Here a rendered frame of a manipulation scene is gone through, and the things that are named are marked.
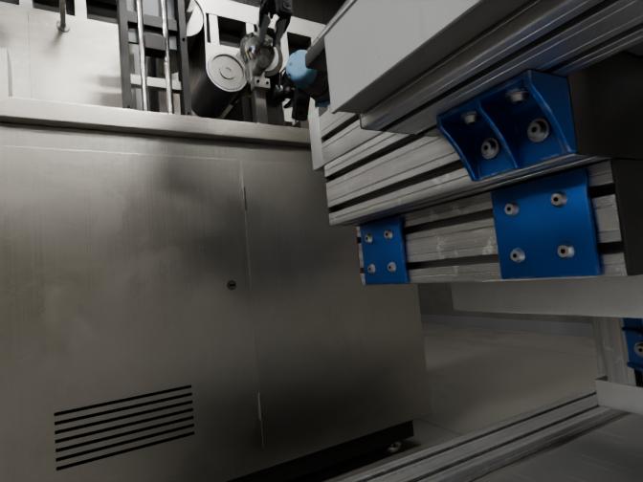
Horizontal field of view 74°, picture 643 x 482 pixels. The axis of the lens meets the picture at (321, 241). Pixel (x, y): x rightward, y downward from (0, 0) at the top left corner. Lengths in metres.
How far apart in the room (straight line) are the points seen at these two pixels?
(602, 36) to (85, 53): 1.59
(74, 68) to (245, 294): 1.02
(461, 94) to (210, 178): 0.75
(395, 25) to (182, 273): 0.75
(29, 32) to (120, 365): 1.16
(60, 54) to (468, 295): 1.49
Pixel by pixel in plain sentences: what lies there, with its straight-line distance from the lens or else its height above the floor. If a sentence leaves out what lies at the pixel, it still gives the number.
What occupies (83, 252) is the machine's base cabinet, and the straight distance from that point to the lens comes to 0.95.
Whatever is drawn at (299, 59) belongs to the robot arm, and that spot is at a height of 1.02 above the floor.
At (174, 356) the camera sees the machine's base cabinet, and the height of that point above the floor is 0.38.
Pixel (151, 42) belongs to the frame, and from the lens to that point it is 1.26.
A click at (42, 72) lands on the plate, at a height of 1.24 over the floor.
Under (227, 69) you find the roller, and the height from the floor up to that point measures 1.18.
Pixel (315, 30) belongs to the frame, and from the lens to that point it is 2.12.
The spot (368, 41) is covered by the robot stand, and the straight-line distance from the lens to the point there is 0.34.
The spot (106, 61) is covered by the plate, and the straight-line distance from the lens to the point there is 1.73.
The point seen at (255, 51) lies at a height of 1.24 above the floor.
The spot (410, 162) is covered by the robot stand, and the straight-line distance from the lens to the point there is 0.47.
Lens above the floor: 0.53
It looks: 4 degrees up
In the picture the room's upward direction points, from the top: 5 degrees counter-clockwise
